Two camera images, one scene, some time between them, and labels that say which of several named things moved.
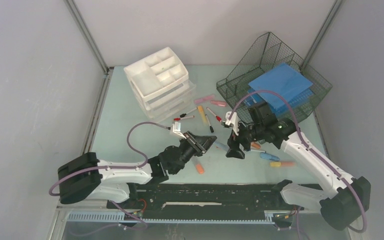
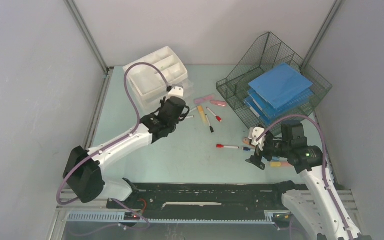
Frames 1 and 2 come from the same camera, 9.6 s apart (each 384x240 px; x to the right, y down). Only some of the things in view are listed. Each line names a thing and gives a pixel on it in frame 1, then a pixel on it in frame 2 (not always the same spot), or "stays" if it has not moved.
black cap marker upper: (184, 114) stays
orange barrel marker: (202, 112) stays
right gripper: (234, 151) → (256, 159)
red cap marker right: (218, 118) stays
